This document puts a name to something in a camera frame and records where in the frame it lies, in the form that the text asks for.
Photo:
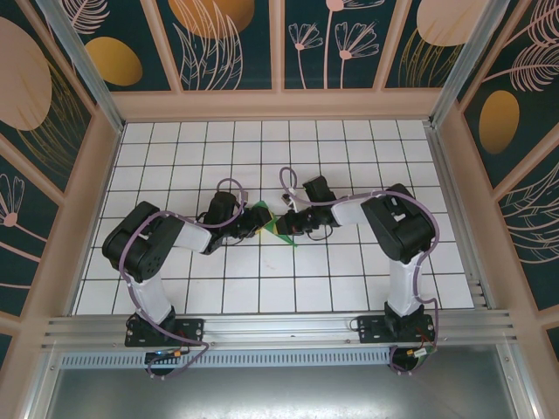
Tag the dark panel with leaf outlines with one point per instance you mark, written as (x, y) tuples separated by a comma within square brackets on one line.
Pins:
[(533, 218)]

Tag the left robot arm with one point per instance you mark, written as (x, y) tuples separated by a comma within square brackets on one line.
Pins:
[(135, 249)]

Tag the dark panel orange circle leaves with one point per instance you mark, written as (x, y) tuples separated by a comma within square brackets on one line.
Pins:
[(209, 26)]

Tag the aluminium mounting rail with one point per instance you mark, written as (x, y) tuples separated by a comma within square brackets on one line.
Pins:
[(279, 327)]

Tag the dark panel with golden lines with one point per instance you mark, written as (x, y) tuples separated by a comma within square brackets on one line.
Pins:
[(26, 87)]

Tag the aluminium corner post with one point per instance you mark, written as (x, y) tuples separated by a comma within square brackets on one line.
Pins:
[(91, 78), (465, 65)]

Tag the small electronics connector board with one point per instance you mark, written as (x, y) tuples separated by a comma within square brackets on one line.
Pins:
[(419, 352), (168, 354)]

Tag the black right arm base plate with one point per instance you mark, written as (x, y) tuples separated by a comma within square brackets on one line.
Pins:
[(371, 329)]

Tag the grey metal sheet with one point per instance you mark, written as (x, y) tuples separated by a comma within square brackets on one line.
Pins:
[(279, 393)]

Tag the aluminium frame strut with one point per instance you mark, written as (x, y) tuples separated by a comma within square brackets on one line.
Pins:
[(41, 386), (519, 384)]

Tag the dark panel with cream circle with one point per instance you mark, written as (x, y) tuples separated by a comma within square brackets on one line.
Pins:
[(436, 26)]

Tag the aluminium side rail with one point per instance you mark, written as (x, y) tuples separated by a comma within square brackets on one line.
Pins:
[(454, 209)]

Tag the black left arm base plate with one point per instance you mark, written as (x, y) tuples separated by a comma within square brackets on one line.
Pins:
[(192, 329)]

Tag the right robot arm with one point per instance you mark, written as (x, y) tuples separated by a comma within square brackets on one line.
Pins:
[(393, 227)]

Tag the dark panel oval and feather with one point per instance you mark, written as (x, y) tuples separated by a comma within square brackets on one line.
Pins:
[(498, 122)]

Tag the dark panel with single flower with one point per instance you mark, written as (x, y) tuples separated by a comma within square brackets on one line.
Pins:
[(17, 244)]

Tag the dark panel with three flowers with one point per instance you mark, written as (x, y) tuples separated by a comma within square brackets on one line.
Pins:
[(314, 65)]

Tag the dark panel golden oval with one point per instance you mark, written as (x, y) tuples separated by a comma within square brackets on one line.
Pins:
[(113, 61)]

